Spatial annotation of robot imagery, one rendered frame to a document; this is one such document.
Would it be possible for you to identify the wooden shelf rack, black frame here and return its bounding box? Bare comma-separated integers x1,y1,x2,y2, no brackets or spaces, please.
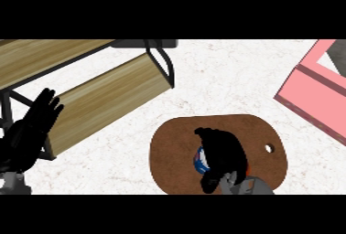
0,39,176,162

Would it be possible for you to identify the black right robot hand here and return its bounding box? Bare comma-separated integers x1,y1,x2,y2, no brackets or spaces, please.
194,127,250,195

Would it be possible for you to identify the pink cardboard box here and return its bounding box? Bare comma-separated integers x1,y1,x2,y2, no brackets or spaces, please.
274,39,346,147

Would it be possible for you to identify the brown wooden cutting board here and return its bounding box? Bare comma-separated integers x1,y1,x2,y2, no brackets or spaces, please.
150,113,290,196

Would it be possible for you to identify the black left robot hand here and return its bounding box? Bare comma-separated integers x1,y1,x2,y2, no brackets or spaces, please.
0,88,65,175

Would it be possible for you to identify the blue and white can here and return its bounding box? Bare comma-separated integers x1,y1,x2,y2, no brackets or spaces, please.
194,145,212,176

